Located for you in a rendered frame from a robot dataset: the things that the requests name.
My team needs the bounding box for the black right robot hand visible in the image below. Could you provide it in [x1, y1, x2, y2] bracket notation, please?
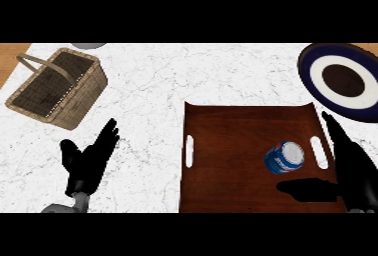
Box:
[277, 110, 378, 212]

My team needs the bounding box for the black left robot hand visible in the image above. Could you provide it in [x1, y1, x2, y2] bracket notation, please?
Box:
[60, 117, 122, 198]

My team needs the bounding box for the blue and white can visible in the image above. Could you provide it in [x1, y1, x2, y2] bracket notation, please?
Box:
[263, 140, 306, 175]

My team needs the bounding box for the brown wooden tray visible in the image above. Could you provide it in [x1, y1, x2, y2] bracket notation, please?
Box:
[179, 100, 349, 214]

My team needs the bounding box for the blue white brown plate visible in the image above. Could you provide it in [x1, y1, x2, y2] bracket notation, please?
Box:
[297, 43, 378, 124]

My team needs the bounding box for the grey round object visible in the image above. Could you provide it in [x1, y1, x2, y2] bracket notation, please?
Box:
[71, 43, 108, 51]

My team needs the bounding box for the wicker basket with handle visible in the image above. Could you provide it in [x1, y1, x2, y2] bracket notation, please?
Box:
[5, 47, 110, 131]

